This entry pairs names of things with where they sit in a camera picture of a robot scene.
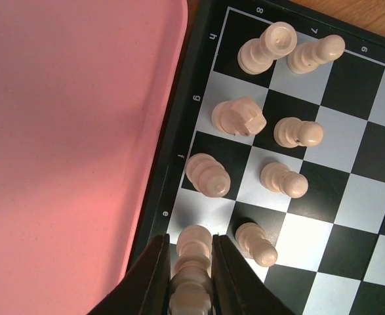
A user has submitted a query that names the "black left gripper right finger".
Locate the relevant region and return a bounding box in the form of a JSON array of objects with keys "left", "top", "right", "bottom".
[{"left": 212, "top": 235, "right": 293, "bottom": 315}]

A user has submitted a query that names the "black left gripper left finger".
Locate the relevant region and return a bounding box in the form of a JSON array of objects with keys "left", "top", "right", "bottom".
[{"left": 89, "top": 234, "right": 171, "bottom": 315}]

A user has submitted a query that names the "white queen chess piece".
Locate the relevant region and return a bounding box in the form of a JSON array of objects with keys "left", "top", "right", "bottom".
[{"left": 169, "top": 225, "right": 213, "bottom": 314}]

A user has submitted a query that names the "white bishop chess piece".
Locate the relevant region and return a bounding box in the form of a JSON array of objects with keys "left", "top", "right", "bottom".
[{"left": 185, "top": 153, "right": 231, "bottom": 198}]

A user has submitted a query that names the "white pawn row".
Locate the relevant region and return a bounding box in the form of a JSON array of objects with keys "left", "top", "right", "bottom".
[{"left": 260, "top": 162, "right": 308, "bottom": 198}]

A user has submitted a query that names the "white pawn tray edge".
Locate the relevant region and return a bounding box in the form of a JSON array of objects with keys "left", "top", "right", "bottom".
[{"left": 274, "top": 117, "right": 324, "bottom": 148}]

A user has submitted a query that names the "white rook chess piece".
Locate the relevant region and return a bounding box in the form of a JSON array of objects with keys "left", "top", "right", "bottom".
[{"left": 237, "top": 22, "right": 297, "bottom": 75}]

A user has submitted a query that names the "black white chess board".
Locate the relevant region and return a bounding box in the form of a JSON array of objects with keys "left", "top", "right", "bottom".
[{"left": 130, "top": 1, "right": 385, "bottom": 314}]

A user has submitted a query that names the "pink plastic tray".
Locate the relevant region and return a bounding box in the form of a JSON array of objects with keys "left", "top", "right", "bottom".
[{"left": 0, "top": 1, "right": 188, "bottom": 314}]

